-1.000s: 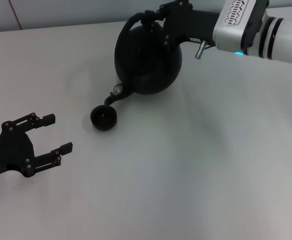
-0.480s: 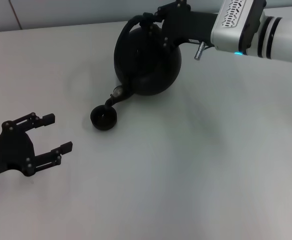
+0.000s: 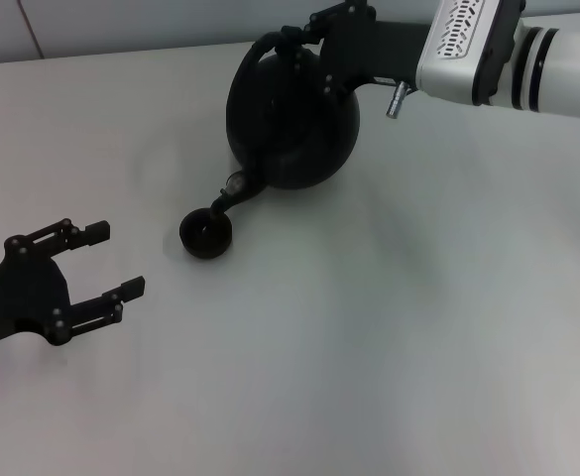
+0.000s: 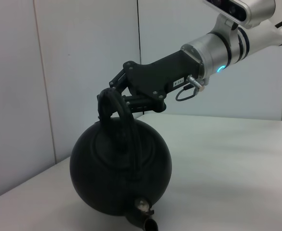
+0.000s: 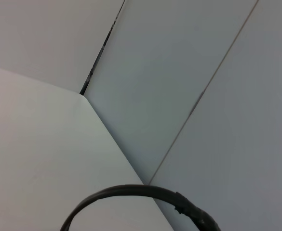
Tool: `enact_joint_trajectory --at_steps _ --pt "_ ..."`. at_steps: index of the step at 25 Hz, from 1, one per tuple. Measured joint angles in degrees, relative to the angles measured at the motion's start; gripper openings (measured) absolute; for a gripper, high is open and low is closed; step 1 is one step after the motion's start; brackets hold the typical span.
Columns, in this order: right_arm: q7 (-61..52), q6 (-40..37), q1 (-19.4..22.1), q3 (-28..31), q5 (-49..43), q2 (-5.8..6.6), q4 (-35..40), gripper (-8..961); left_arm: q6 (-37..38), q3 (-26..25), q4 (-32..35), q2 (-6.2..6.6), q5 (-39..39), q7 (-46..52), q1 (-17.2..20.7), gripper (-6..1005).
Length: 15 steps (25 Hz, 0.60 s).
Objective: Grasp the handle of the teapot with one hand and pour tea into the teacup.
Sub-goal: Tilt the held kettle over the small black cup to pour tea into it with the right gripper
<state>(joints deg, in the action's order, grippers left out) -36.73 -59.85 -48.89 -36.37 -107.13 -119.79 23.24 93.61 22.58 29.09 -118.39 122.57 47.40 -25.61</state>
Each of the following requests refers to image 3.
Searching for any small dark teacup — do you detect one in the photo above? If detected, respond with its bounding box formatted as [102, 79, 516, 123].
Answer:
[178, 207, 234, 261]

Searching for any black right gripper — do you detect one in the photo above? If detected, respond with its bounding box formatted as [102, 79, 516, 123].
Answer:
[275, 0, 430, 98]

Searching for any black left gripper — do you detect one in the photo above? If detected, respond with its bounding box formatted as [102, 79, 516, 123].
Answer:
[0, 217, 147, 348]

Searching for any black round teapot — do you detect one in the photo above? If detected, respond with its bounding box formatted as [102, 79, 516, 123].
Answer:
[208, 30, 362, 225]

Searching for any right gripper connector cable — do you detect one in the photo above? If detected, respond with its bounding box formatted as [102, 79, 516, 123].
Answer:
[384, 80, 410, 120]

